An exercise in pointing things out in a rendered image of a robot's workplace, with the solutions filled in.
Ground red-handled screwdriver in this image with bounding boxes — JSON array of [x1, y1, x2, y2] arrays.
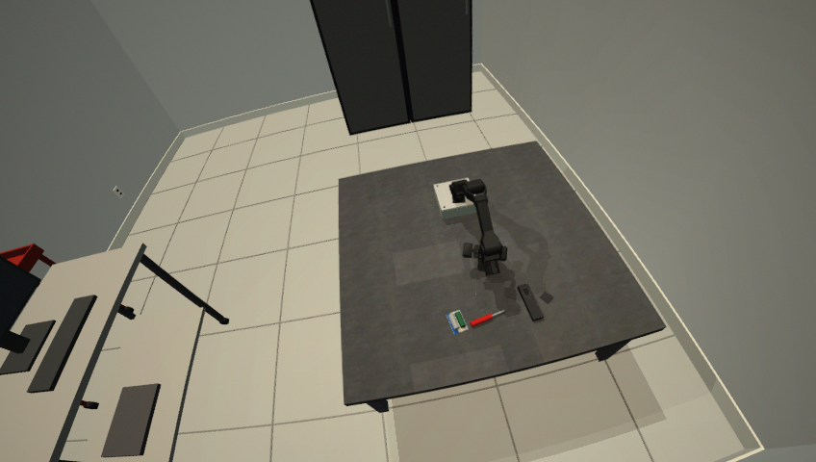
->
[[470, 311, 503, 326]]

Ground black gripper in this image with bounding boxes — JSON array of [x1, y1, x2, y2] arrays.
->
[[463, 243, 507, 261]]

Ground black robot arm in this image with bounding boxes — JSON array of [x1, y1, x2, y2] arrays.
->
[[449, 179, 502, 276]]

